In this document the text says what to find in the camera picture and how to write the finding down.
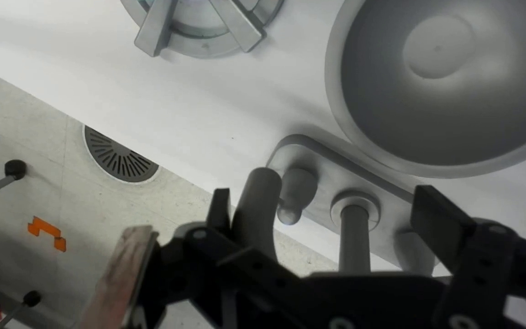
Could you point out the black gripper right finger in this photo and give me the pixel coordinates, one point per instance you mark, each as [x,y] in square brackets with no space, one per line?
[475,261]

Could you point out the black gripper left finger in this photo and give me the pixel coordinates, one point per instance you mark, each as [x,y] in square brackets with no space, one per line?
[245,267]

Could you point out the grey toy faucet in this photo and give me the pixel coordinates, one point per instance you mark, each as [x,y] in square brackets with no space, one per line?
[256,207]

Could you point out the grey faucet knob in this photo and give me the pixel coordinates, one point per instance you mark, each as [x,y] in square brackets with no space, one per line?
[298,188]

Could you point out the grey sink bowl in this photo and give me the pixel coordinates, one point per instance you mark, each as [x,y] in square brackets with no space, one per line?
[396,110]

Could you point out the round floor drain grille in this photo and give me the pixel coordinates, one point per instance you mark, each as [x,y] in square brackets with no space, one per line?
[117,159]

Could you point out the white toy kitchen counter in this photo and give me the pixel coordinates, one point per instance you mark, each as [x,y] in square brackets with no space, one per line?
[183,110]

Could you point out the thin leg with black foot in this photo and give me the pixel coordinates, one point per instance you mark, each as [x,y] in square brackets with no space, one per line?
[15,168]
[31,298]

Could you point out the grey stove burner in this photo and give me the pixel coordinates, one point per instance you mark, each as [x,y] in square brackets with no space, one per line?
[210,37]

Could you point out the grey metal mount bar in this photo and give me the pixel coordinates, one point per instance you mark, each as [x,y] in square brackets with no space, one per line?
[117,280]

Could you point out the grey faucet base plate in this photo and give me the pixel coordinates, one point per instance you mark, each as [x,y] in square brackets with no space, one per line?
[323,161]

